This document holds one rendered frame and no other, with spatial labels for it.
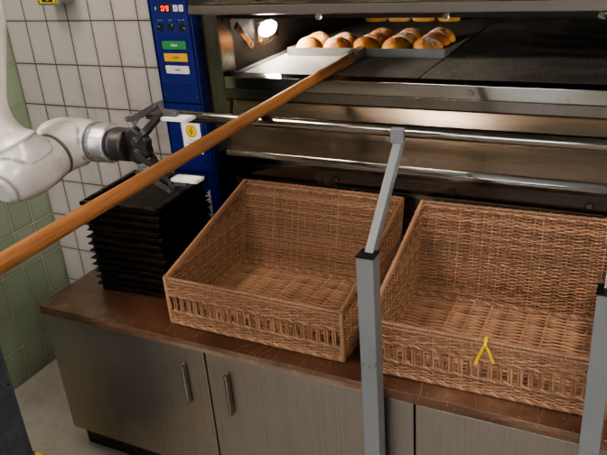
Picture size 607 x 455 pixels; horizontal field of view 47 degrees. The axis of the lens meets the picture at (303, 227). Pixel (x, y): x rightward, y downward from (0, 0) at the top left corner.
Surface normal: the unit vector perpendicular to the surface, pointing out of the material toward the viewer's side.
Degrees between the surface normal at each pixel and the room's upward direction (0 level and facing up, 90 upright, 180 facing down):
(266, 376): 90
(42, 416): 0
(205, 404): 90
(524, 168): 70
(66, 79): 90
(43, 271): 90
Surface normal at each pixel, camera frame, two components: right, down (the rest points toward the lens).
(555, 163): -0.44, 0.07
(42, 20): -0.44, 0.40
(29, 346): 0.90, 0.12
